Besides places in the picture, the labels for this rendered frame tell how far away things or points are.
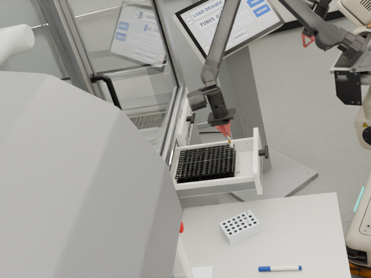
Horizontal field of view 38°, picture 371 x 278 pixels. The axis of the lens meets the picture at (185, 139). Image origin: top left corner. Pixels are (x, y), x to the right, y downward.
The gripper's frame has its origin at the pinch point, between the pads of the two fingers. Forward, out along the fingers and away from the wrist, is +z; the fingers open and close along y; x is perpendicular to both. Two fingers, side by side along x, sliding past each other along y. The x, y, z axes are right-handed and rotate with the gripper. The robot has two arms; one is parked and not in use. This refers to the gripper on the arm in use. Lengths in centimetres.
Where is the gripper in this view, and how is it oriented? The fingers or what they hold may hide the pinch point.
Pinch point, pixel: (227, 134)
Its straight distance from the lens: 204.8
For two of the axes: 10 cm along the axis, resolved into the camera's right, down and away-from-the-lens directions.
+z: 3.1, 8.2, 4.8
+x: 1.8, -5.5, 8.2
